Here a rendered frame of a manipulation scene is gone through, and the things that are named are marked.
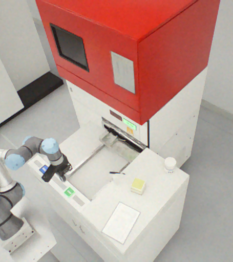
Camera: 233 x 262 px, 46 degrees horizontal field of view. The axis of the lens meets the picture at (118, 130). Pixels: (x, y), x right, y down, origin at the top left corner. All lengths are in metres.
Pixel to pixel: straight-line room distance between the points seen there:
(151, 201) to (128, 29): 0.97
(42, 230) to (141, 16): 1.38
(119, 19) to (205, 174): 1.96
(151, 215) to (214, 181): 1.39
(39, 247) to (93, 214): 0.40
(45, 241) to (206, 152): 1.95
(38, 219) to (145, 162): 0.78
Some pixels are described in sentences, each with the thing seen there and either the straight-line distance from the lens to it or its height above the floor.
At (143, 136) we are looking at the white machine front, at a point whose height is 1.06.
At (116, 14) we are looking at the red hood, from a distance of 1.51.
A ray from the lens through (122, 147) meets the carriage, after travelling 2.02.
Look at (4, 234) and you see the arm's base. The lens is 1.84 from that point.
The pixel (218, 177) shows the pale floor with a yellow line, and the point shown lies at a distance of 2.98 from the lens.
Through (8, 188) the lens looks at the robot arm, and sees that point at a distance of 1.83.
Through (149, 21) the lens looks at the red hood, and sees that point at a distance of 1.42.
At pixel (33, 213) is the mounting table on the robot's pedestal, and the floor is 0.82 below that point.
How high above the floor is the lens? 2.50
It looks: 49 degrees down
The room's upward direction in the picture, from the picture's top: 8 degrees counter-clockwise
